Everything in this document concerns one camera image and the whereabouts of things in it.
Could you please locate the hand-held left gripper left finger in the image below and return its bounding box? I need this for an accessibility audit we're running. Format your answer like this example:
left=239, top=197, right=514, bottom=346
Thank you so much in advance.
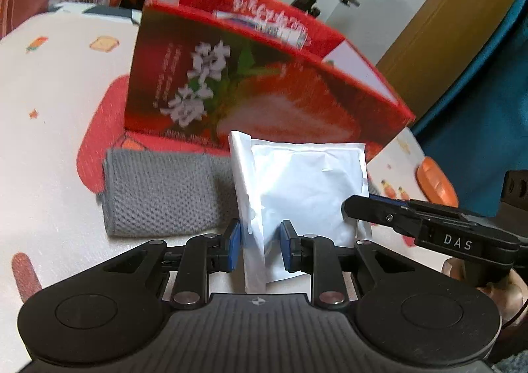
left=101, top=220, right=242, bottom=310

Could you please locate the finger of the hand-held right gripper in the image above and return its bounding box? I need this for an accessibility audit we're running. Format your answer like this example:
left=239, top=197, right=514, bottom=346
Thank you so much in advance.
left=342, top=194, right=419, bottom=235

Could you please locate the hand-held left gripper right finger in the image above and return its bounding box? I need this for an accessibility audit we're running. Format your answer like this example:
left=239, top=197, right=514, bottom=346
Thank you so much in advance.
left=280, top=220, right=417, bottom=310

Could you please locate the silver foil packet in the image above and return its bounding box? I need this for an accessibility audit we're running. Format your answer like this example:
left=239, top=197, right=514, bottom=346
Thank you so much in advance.
left=229, top=131, right=372, bottom=295

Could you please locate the red strawberry print cardboard box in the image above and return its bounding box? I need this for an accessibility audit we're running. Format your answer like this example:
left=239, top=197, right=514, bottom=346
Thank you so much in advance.
left=124, top=0, right=416, bottom=163

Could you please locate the person's right hand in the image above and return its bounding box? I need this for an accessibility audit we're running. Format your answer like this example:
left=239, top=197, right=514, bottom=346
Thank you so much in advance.
left=442, top=255, right=521, bottom=326

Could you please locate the orange plastic case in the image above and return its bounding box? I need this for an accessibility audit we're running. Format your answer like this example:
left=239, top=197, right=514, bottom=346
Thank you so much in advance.
left=416, top=156, right=458, bottom=206

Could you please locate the grey knitted towel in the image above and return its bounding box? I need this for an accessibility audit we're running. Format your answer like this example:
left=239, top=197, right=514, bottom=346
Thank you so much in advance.
left=101, top=148, right=241, bottom=238

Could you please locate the blue fabric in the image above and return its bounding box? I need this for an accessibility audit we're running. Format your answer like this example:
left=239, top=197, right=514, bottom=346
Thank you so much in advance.
left=412, top=0, right=528, bottom=215

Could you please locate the wooden panel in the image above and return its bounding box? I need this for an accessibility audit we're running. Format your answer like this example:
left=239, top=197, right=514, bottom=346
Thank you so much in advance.
left=375, top=0, right=524, bottom=120

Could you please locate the white striped packet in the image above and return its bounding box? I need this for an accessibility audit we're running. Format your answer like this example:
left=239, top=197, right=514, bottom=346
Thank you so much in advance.
left=214, top=9, right=311, bottom=50

